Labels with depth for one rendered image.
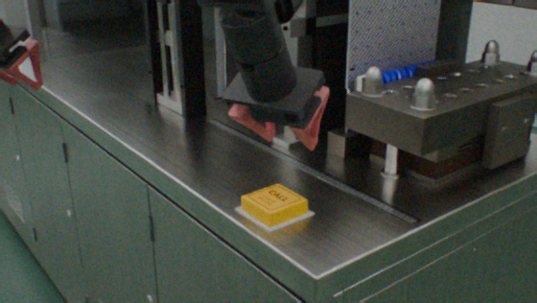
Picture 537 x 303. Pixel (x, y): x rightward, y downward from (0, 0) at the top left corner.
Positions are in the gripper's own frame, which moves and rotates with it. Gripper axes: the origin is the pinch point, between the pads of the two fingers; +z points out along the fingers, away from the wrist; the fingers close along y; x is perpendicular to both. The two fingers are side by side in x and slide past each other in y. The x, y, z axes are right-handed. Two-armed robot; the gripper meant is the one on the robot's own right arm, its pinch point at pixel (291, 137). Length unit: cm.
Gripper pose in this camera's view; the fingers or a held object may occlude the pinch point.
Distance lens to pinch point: 71.7
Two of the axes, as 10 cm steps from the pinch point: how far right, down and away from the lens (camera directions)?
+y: -8.6, -2.0, 4.7
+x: -4.4, 7.4, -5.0
